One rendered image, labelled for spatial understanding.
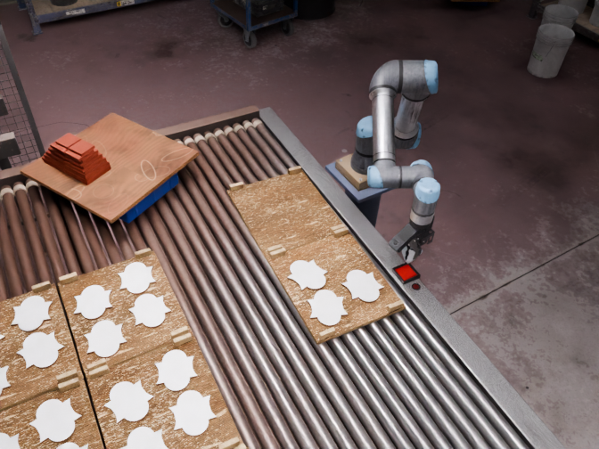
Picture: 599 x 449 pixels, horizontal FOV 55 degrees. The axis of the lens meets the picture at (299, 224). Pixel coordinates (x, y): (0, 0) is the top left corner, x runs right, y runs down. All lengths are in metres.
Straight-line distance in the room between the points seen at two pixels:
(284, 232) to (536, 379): 1.58
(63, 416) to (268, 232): 0.96
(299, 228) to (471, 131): 2.60
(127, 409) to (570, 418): 2.11
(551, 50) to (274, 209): 3.58
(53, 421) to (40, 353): 0.25
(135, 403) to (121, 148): 1.13
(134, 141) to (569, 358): 2.40
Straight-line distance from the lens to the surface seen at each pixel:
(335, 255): 2.17
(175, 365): 1.89
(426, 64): 2.14
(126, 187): 2.34
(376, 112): 2.05
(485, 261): 3.62
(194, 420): 1.79
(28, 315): 2.13
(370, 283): 2.09
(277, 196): 2.39
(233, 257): 2.18
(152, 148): 2.52
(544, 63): 5.49
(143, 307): 2.04
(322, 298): 2.02
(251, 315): 2.01
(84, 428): 1.86
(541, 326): 3.42
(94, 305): 2.09
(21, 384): 2.00
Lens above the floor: 2.54
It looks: 45 degrees down
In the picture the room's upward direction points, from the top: 3 degrees clockwise
